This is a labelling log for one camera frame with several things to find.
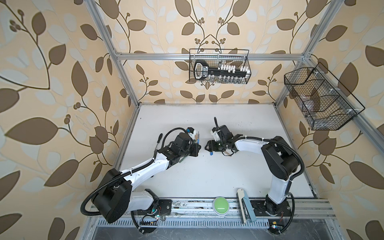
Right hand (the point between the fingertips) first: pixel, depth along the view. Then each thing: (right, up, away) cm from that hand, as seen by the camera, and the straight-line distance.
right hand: (208, 149), depth 94 cm
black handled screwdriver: (-33, +5, +3) cm, 33 cm away
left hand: (-5, +4, -12) cm, 13 cm away
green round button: (+4, -24, -20) cm, 32 cm away
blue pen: (+2, -3, 0) cm, 3 cm away
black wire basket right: (+56, +27, -21) cm, 66 cm away
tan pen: (-8, +7, +2) cm, 11 cm away
